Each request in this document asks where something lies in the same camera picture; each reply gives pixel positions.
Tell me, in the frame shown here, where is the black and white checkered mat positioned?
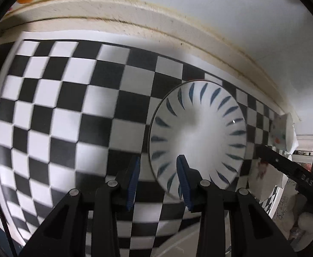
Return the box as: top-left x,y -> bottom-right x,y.
0,31 -> 283,257

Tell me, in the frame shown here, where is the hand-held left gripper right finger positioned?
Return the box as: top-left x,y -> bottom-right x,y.
176,155 -> 297,257

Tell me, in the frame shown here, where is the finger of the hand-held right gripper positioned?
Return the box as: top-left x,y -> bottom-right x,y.
256,145 -> 313,194

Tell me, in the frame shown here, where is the white plate with blue leaves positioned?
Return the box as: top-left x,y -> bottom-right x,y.
148,80 -> 247,201

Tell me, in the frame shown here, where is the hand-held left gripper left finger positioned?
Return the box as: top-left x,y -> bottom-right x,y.
19,155 -> 141,257

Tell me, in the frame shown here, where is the white floral plate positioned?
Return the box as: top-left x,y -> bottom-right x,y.
269,112 -> 297,153
247,157 -> 289,204

